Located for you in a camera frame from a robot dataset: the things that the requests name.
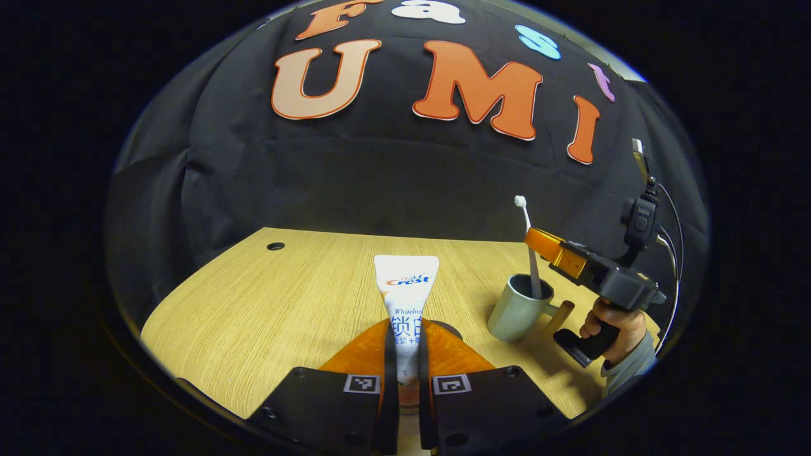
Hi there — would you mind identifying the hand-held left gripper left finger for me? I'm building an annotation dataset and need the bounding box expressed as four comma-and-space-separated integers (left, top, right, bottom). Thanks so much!
247, 319, 401, 455

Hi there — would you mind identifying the white toothbrush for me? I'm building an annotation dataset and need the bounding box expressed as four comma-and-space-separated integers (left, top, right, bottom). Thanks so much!
514, 195, 544, 300

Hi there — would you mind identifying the white toothpaste tube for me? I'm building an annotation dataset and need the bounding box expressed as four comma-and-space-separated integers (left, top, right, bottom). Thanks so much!
373, 255, 440, 415

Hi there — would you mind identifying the black backdrop cloth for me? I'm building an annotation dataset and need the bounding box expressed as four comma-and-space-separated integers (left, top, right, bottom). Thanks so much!
105, 0, 709, 330

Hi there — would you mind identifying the black cable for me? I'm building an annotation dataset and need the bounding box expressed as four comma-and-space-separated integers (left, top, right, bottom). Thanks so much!
656, 182, 686, 355

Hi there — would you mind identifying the light blue cup wooden handle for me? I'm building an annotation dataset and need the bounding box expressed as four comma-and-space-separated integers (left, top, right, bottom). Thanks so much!
487, 274, 576, 343

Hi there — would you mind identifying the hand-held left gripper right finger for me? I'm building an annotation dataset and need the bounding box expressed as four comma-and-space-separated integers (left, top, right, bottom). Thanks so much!
418, 319, 571, 455

